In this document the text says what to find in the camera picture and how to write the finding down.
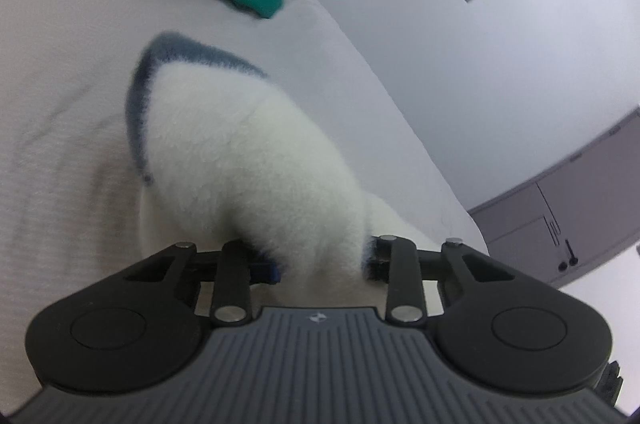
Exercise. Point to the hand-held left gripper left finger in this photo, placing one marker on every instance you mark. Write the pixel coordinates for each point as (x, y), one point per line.
(262, 271)

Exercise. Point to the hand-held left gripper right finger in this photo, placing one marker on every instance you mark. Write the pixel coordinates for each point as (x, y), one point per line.
(372, 261)

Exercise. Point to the beige fuzzy sock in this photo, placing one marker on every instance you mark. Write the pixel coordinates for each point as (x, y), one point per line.
(250, 154)

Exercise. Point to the white bed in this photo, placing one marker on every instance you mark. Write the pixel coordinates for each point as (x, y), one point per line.
(65, 54)

